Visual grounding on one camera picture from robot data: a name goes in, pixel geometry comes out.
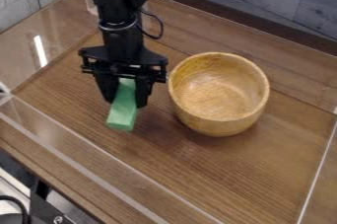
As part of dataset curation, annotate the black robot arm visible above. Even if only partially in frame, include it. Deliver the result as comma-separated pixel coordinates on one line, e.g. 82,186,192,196
79,0,170,108

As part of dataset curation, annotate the black table leg bracket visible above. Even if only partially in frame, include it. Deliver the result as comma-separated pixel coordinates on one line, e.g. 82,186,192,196
30,181,73,224

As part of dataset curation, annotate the green rectangular stick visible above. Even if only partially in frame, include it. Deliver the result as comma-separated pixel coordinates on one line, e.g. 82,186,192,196
107,79,138,131

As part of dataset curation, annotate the clear acrylic front wall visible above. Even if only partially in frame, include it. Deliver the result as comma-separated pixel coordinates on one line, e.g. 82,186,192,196
0,94,224,224

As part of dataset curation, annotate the round wooden bowl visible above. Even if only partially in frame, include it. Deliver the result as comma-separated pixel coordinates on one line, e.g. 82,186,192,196
168,51,272,137

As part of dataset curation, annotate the clear acrylic corner bracket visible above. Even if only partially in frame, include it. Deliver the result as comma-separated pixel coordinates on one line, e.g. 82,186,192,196
85,0,99,17

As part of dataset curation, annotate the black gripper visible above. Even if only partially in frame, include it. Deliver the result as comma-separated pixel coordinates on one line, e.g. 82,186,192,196
79,25,170,109

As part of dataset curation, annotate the black cable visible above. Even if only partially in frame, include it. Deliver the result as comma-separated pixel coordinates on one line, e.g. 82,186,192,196
0,194,31,224

